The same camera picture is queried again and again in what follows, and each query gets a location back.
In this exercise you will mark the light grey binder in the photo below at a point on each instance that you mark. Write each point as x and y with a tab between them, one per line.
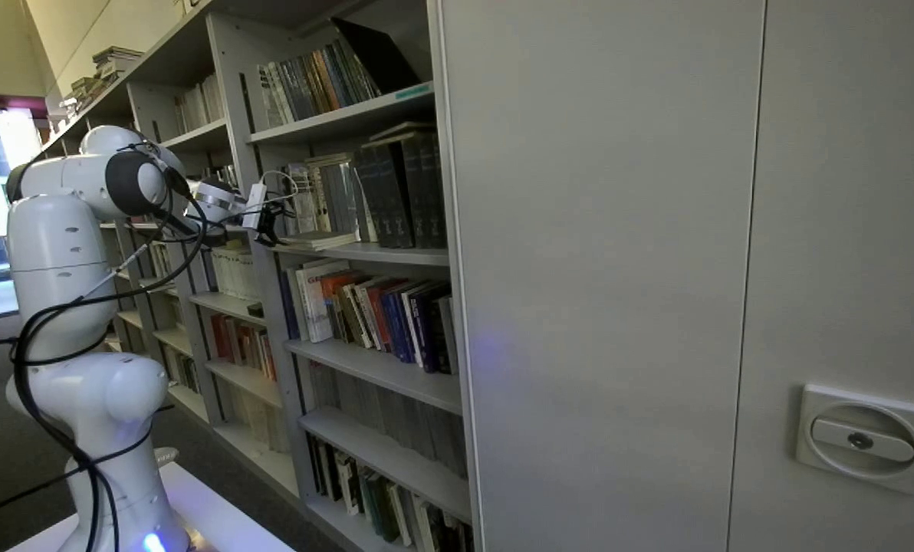
212	100
190	111

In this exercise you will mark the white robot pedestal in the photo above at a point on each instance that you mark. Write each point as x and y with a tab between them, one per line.
227	521

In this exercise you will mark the light grey book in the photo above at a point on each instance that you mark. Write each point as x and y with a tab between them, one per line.
268	95

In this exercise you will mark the white series volume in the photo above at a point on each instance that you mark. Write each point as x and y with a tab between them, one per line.
218	275
236	278

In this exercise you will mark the orange red book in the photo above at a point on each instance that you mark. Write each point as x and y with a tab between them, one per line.
379	317

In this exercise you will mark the thin cream book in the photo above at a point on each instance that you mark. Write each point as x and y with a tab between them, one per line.
398	128
398	140

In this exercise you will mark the white slim book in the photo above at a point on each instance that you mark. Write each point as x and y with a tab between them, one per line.
417	332

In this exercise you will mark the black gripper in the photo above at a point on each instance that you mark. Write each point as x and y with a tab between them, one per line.
259	207

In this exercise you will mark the dark grey patterned book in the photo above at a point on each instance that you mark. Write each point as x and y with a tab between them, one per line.
295	86

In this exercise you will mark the grey storage box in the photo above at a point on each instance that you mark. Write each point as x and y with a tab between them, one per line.
116	63

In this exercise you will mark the dark grey hardcover book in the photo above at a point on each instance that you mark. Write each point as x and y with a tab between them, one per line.
411	195
389	195
371	196

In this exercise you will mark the blue striped book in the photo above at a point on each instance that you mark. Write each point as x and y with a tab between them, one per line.
353	69

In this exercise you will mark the orange and blue book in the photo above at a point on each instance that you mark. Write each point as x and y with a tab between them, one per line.
337	310

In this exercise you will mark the white paperback book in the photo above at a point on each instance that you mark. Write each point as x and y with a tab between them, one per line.
349	486
401	516

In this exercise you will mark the white genetics book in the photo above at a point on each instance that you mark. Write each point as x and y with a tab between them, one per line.
311	305

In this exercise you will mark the brown striped book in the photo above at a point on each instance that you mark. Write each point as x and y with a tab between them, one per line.
324	80

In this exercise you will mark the dark red book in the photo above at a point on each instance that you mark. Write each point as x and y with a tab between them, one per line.
227	340
244	348

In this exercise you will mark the grey stacked books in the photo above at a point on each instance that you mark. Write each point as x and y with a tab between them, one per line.
434	195

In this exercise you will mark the grey metal cabinet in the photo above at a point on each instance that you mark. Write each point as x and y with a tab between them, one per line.
598	256

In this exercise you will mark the teal book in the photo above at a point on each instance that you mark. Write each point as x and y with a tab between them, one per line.
379	507

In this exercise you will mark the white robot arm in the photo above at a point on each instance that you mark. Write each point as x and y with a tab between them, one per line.
58	256

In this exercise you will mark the black paperback book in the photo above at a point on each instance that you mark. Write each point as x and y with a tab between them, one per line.
440	334

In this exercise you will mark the bright blue book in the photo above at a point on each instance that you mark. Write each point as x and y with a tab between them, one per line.
403	326

